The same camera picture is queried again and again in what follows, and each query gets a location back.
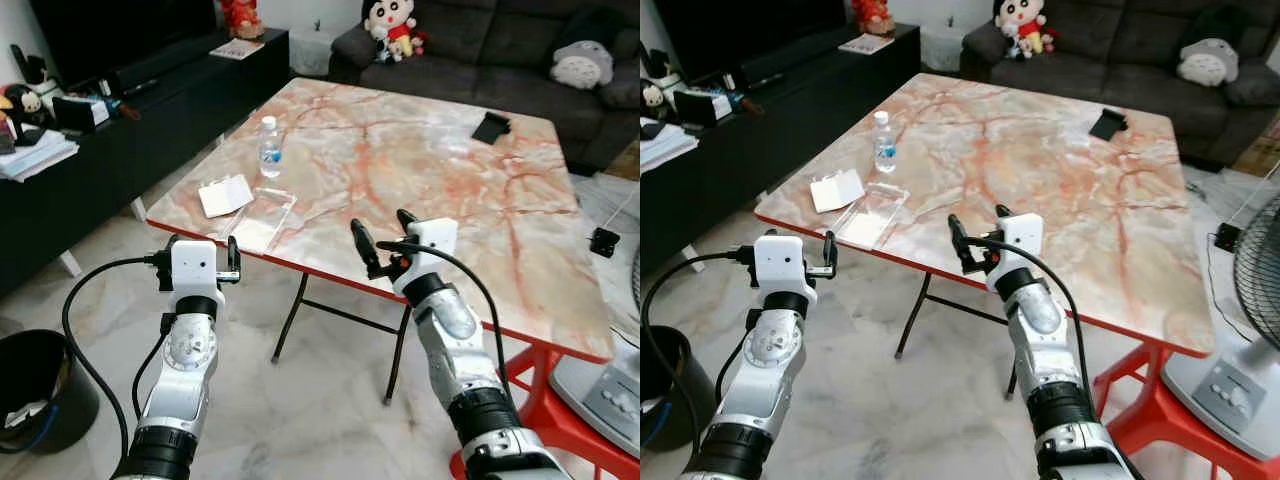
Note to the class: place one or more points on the clear plastic container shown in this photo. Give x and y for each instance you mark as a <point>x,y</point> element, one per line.
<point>872,215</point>
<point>262,215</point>

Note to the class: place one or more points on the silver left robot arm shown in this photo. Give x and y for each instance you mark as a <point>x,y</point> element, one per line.
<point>775,345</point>
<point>190,350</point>

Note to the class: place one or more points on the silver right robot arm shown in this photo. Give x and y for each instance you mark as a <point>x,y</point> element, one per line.
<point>455,340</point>
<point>1040,320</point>

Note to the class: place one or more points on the black rubbish bin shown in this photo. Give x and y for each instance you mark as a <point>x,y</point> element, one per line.
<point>665,385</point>
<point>45,380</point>

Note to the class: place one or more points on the marble folding table red edge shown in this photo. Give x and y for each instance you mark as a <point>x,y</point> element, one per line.
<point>1000,170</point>
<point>400,180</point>

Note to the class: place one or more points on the white folded paper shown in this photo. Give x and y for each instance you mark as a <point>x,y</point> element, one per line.
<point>838,190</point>
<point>225,195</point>

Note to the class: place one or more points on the black tv console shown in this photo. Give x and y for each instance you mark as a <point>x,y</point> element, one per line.
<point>780,130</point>
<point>150,140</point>

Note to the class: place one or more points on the clear plastic water bottle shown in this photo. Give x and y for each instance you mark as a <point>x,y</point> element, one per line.
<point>270,150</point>
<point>884,145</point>

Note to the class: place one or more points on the black wallet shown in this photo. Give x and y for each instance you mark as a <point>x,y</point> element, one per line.
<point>490,128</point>
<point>1108,124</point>

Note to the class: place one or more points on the white paper stack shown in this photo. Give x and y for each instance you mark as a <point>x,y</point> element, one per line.
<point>665,140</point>
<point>35,155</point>

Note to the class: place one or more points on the black box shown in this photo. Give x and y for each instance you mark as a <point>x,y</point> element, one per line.
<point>700,105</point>
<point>80,112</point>

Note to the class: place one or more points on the black power adapter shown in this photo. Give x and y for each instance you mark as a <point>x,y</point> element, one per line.
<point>604,242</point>
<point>1226,237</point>

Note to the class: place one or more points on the dark grey sofa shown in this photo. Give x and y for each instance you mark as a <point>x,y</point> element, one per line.
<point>480,60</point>
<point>1100,50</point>

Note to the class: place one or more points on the mickey mouse plush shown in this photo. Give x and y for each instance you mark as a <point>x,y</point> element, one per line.
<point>653,97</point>
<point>25,105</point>

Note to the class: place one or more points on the white side stand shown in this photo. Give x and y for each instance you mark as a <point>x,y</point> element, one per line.
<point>940,45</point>
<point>310,52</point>

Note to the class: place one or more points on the cartoon boy plush doll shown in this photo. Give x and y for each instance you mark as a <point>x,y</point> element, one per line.
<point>1020,22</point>
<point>390,25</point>

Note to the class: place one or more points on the printed booklet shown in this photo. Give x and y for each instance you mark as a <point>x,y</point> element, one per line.
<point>866,43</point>
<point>237,49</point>

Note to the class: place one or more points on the black remote holder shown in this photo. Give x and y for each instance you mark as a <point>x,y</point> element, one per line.
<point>28,65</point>
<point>655,62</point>

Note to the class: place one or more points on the black television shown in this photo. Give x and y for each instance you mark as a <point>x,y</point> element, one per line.
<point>120,30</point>
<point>750,25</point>

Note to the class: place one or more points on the white standing fan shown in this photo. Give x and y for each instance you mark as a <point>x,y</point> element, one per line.
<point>1225,390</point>
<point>600,395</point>

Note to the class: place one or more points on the red plastic stool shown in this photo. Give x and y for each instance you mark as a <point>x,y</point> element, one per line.
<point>560,420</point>
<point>1170,420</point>

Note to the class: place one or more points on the grey totoro plush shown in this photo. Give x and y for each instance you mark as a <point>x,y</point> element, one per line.
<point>1207,60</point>
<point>582,60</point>

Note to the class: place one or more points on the red ornament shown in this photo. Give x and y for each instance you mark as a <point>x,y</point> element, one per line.
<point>872,12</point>
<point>242,15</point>

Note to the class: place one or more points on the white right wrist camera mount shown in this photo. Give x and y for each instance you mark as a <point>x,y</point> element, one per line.
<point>432,240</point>
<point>1022,238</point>

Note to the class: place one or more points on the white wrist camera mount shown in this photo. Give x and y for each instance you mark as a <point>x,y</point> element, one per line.
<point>1022,238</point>
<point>432,240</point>
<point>778,262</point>
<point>193,265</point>

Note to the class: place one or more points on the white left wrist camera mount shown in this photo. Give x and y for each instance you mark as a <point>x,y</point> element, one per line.
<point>193,265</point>
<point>778,262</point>

